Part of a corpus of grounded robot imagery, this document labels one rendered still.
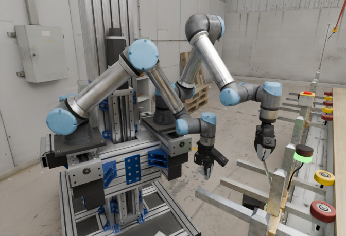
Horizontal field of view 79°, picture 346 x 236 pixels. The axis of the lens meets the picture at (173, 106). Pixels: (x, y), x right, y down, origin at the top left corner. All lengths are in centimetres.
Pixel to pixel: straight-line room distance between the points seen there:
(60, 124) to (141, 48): 44
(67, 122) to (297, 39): 805
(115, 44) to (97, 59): 15
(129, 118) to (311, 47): 769
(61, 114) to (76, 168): 25
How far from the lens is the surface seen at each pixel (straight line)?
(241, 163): 133
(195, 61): 118
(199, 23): 102
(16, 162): 314
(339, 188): 122
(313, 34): 847
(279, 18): 853
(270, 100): 95
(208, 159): 107
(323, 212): 104
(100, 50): 122
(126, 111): 124
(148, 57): 83
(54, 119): 93
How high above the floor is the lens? 152
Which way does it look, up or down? 18 degrees down
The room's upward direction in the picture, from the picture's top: straight up
